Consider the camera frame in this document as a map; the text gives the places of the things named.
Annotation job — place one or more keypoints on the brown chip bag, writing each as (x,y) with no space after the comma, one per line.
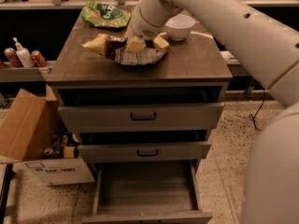
(113,48)

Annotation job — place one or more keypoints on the cardboard box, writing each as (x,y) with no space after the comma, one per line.
(29,127)

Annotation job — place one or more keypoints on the white pump bottle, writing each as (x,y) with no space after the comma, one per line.
(23,54)

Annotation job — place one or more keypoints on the top drawer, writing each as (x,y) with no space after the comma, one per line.
(141,118)

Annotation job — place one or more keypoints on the white folded cloth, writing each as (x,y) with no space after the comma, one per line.
(228,57)

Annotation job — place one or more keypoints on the green chip bag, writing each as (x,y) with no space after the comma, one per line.
(105,15)

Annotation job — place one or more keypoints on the red soda can right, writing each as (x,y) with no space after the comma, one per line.
(38,58)

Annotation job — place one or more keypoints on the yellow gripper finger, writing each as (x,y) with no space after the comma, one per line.
(160,43)
(135,44)

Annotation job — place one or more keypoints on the can inside box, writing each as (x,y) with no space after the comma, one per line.
(50,153)

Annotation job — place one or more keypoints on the red soda can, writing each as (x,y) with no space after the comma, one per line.
(12,57)
(38,58)

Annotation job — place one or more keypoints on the white bowl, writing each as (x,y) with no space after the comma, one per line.
(179,27)

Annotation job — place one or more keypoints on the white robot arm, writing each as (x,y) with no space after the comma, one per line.
(269,51)

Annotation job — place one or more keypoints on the black stand at left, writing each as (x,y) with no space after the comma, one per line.
(8,175)

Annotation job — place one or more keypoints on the grey drawer cabinet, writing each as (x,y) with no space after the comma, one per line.
(192,72)

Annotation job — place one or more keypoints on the bottom drawer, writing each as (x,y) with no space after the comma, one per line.
(155,192)

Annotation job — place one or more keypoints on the yellow item inside box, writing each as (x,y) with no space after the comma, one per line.
(70,152)

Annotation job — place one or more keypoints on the red soda can left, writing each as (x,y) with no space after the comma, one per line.
(12,57)

